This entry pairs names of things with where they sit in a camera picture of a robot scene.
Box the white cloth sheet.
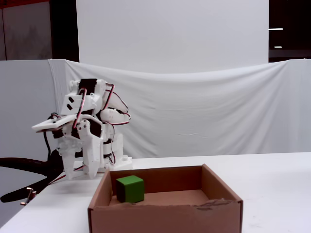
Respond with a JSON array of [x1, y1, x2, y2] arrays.
[[47, 58, 311, 161]]

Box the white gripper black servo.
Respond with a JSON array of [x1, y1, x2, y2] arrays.
[[53, 117, 105, 181]]

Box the white wrist camera mount plate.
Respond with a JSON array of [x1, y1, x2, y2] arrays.
[[31, 115, 76, 133]]

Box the red black wrist servo cable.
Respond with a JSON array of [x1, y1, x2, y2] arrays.
[[72, 88, 88, 132]]

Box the red black board cable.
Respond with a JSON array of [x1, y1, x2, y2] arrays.
[[46, 166, 86, 188]]

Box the dark circuit board brass standoffs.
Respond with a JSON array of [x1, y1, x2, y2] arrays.
[[20, 186, 37, 206]]

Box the white backdrop board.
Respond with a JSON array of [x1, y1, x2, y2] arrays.
[[76, 0, 270, 74]]

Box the black camera cable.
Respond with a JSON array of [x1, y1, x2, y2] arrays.
[[42, 131, 53, 160]]

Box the red black base servo cable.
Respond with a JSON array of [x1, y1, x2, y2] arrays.
[[106, 123, 119, 166]]

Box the brown cardboard box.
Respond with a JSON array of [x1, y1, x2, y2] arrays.
[[87, 163, 244, 233]]

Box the red black elbow servo cable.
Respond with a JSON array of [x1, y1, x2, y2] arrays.
[[104, 83, 133, 127]]

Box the green cube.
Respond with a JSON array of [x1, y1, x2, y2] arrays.
[[115, 175, 146, 204]]

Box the light grey partition panel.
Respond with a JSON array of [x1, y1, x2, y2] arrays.
[[0, 59, 53, 160]]

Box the dark brown door panel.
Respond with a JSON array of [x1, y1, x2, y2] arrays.
[[0, 0, 53, 61]]

